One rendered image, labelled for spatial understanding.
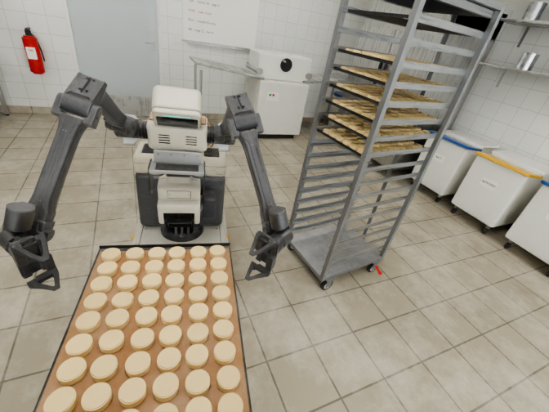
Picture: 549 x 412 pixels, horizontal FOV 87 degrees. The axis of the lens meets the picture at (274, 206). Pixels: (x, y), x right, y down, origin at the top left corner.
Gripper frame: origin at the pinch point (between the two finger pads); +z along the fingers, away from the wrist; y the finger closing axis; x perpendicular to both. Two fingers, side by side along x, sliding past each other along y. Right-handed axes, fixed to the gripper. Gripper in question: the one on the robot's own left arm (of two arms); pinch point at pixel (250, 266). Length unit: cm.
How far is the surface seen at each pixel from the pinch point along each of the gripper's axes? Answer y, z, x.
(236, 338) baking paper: 8.3, 14.7, -8.0
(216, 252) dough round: 6.8, -3.1, 15.3
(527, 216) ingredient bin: 57, -278, -128
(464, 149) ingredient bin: 28, -328, -56
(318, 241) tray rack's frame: 85, -132, 18
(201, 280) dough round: 6.6, 8.4, 10.2
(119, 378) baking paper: 8.3, 36.8, 5.0
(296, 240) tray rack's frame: 85, -120, 31
